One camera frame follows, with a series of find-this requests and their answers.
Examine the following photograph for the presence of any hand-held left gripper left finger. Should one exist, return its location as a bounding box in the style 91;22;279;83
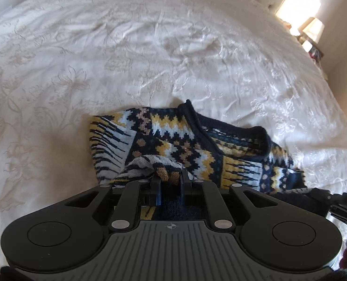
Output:
65;178;162;231

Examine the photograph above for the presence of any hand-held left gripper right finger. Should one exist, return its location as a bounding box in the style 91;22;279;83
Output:
179;170;279;231

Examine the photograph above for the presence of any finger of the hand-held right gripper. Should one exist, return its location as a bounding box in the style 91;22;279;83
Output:
306;187;335;211

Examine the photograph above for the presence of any navy yellow patterned knit sweater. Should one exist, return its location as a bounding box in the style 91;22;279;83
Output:
87;100;332;220

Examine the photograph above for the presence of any bed with cream floral bedspread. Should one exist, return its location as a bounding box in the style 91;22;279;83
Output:
0;0;347;270

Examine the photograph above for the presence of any white shade table lamp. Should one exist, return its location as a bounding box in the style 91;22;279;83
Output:
300;18;325;43

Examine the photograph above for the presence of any dark wooden photo frame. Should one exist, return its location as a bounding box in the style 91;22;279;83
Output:
308;47;324;60

